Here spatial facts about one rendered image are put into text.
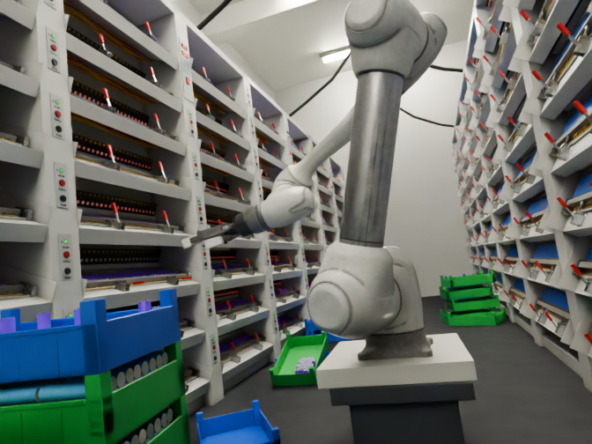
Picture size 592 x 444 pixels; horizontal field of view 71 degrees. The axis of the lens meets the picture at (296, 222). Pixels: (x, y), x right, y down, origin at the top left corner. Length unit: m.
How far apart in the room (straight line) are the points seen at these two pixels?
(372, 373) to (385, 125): 0.56
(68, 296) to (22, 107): 0.52
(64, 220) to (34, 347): 0.74
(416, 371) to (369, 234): 0.33
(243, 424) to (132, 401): 0.96
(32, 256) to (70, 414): 0.77
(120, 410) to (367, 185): 0.62
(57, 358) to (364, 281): 0.57
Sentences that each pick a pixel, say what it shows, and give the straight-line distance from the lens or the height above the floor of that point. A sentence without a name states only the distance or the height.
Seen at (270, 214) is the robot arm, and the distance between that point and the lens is 1.25.
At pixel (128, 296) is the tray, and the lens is 1.42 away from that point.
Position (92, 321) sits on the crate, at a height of 0.46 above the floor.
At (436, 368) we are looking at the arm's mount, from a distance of 1.03.
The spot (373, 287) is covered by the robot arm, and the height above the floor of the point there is 0.43.
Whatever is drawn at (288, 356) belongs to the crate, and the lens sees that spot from 2.12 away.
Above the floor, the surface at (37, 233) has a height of 0.65.
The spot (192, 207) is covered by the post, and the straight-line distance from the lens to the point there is 1.80.
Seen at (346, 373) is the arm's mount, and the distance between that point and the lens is 1.05.
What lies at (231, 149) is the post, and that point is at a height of 1.24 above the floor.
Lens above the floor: 0.48
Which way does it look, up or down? 7 degrees up
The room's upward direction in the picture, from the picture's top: 7 degrees counter-clockwise
